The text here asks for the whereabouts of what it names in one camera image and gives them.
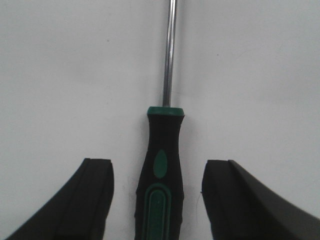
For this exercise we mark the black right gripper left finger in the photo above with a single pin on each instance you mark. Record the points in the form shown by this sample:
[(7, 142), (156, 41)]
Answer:
[(78, 211)]

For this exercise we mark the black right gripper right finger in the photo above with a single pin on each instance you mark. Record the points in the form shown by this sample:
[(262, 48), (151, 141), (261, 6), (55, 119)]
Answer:
[(240, 207)]

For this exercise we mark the green black screwdriver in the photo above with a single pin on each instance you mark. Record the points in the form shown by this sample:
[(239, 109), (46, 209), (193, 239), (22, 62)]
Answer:
[(159, 194)]

